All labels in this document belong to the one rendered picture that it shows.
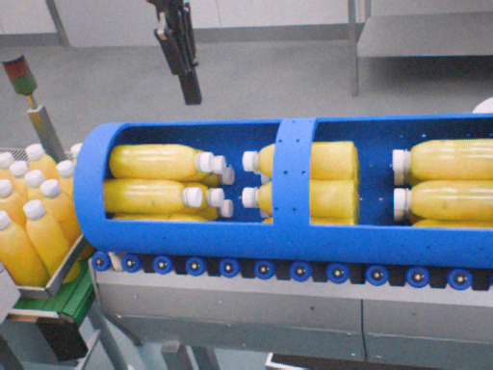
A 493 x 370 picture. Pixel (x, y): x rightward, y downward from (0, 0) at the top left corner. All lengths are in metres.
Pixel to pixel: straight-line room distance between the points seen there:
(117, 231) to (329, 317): 0.46
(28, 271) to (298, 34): 3.55
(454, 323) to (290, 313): 0.32
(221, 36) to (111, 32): 1.05
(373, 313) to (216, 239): 0.35
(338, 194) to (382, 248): 0.12
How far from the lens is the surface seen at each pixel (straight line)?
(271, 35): 4.59
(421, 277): 1.08
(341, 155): 1.00
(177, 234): 1.05
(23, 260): 1.29
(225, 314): 1.21
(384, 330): 1.16
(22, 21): 5.79
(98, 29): 5.26
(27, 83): 1.65
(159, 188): 1.09
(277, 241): 1.00
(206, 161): 1.08
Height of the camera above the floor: 1.76
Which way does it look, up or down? 37 degrees down
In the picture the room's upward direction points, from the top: 11 degrees counter-clockwise
